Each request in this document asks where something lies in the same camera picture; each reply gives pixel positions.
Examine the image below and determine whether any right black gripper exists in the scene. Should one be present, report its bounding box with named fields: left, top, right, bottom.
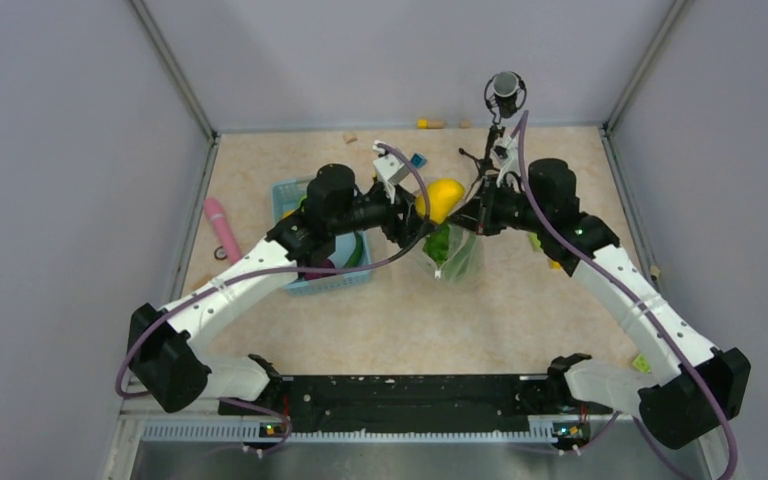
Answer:
left=447, top=176, right=548, bottom=237

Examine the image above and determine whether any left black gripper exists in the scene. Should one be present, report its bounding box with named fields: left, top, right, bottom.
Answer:
left=331, top=179, right=440, bottom=247

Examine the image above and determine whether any yellow mango toy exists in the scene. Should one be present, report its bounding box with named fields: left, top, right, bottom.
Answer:
left=415, top=178, right=466, bottom=225

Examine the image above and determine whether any green lettuce toy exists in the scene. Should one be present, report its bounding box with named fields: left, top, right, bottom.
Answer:
left=422, top=224, right=483, bottom=283

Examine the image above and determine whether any clear zip top bag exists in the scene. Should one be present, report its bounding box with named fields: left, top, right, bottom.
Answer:
left=408, top=223, right=484, bottom=287

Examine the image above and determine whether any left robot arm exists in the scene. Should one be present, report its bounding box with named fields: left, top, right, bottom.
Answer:
left=115, top=157, right=436, bottom=414

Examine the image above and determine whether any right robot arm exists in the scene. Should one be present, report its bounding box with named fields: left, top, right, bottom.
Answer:
left=448, top=158, right=751, bottom=450

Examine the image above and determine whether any blue plastic basket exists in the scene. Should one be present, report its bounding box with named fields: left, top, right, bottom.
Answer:
left=271, top=177, right=372, bottom=296

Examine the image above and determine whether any green cucumber toy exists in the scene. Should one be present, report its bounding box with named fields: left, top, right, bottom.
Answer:
left=344, top=232, right=364, bottom=268

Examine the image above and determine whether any blue square block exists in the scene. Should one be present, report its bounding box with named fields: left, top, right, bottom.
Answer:
left=410, top=153, right=427, bottom=169

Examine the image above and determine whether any yellow wooden cylinder block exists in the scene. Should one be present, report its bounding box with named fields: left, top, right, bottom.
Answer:
left=416, top=118, right=447, bottom=130

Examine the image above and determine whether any black microphone on tripod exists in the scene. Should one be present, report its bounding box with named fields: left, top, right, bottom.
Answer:
left=458, top=71, right=528, bottom=182

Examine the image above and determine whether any pink cylinder toy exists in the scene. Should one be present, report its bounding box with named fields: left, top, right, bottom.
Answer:
left=203, top=197, right=243, bottom=264

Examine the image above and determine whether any wooden block left edge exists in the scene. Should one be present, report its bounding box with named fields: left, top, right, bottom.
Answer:
left=193, top=275, right=212, bottom=291

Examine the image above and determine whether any green rectangular block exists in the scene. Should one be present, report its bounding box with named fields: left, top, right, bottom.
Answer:
left=631, top=354, right=651, bottom=374

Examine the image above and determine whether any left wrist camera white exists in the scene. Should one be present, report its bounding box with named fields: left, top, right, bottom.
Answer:
left=372, top=140, right=410, bottom=204

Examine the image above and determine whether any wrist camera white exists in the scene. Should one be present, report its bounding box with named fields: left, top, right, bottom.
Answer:
left=372, top=140, right=410, bottom=204
left=491, top=137, right=525, bottom=188

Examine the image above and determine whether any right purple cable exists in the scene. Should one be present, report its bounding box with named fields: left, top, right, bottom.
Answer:
left=515, top=109, right=740, bottom=480

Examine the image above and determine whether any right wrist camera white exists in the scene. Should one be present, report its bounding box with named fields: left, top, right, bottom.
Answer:
left=491, top=137, right=525, bottom=188

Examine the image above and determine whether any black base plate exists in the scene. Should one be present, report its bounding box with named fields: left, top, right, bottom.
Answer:
left=254, top=374, right=610, bottom=436

